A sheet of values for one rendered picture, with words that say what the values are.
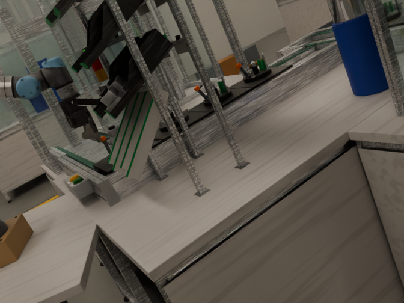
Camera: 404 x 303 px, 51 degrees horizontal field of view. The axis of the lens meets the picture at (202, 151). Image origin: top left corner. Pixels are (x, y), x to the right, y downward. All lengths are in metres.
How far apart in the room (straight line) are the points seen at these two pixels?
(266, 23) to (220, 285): 10.71
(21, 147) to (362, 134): 5.80
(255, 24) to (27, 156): 6.98
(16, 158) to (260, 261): 5.72
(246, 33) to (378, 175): 10.07
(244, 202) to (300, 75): 0.98
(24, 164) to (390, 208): 5.82
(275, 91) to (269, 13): 9.85
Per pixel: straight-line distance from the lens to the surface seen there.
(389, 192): 1.42
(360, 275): 1.55
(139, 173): 1.31
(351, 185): 1.43
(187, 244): 1.12
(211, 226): 1.14
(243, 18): 11.33
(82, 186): 1.75
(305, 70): 2.05
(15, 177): 6.76
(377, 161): 1.37
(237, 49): 2.75
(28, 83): 1.56
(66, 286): 1.27
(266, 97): 1.91
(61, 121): 2.79
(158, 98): 1.26
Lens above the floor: 1.38
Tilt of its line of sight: 17 degrees down
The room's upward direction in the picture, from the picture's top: 25 degrees counter-clockwise
